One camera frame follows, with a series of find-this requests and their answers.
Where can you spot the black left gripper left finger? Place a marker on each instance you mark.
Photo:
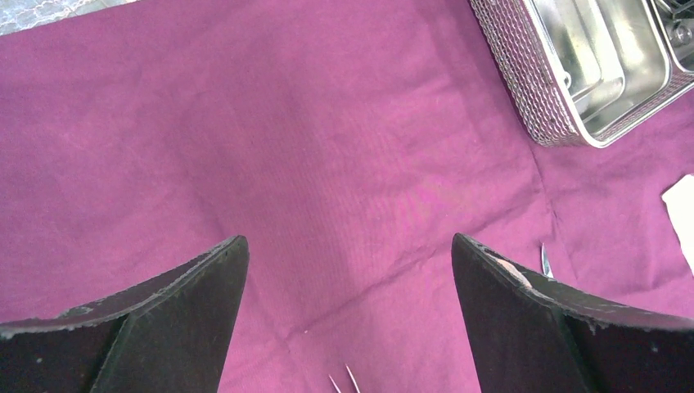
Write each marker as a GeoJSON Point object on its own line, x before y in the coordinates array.
{"type": "Point", "coordinates": [170, 333]}

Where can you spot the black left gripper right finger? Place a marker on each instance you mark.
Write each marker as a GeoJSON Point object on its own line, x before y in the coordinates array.
{"type": "Point", "coordinates": [531, 333]}

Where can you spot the green suture packet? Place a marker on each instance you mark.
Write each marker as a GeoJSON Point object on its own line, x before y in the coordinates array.
{"type": "Point", "coordinates": [678, 201]}

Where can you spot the maroon cloth wrap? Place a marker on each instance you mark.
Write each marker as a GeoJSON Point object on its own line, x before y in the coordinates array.
{"type": "Point", "coordinates": [348, 141]}

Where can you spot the steel two-compartment tray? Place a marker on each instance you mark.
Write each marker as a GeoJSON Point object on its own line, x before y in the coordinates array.
{"type": "Point", "coordinates": [588, 72]}

